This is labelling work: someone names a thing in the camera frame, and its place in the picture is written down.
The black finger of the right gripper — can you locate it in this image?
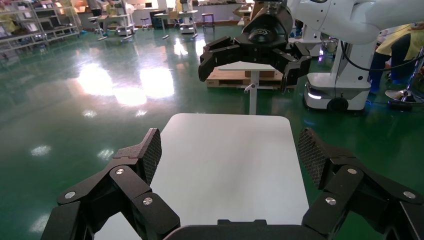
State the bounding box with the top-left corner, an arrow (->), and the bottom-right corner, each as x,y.
273,41 -> 313,95
198,35 -> 243,83

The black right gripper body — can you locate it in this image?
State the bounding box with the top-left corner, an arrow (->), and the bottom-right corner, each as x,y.
233,4 -> 295,63

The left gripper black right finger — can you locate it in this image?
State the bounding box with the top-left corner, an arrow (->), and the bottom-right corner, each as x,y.
297,127 -> 424,240

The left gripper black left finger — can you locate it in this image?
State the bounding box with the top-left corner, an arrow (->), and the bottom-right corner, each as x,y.
41,128 -> 181,240

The wooden pallet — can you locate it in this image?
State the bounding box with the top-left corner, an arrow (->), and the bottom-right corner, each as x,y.
205,67 -> 296,90

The dark square stool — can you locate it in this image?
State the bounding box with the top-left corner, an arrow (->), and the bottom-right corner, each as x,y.
201,12 -> 216,31

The white robot chassis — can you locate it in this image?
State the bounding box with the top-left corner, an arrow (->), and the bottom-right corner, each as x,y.
303,24 -> 378,114

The chrome stool base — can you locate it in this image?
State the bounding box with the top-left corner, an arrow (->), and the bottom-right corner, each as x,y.
385,47 -> 424,112

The person in yellow vest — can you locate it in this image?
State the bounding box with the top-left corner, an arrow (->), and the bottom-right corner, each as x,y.
369,22 -> 424,94

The white wheeled work table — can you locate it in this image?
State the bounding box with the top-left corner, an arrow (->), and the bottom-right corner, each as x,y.
87,13 -> 136,42

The grey storage rack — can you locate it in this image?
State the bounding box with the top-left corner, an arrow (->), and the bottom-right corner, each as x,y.
31,0 -> 82,42
0,0 -> 47,54

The small white pedestal table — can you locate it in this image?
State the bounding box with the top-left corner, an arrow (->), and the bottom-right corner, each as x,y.
218,61 -> 276,116

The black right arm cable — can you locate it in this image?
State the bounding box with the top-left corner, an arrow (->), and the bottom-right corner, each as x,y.
341,41 -> 424,73

